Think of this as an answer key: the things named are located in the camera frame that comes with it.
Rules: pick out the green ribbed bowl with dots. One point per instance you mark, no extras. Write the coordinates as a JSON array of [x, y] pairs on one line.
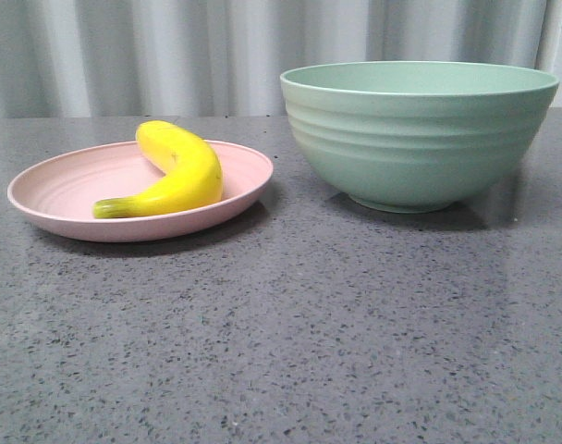
[[415, 136]]

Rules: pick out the yellow banana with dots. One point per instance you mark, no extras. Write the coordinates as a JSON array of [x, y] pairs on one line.
[[193, 176]]

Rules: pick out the white pleated curtain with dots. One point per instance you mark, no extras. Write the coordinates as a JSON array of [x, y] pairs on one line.
[[224, 58]]

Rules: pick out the pink plate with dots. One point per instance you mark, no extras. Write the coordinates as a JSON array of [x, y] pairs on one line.
[[57, 194]]

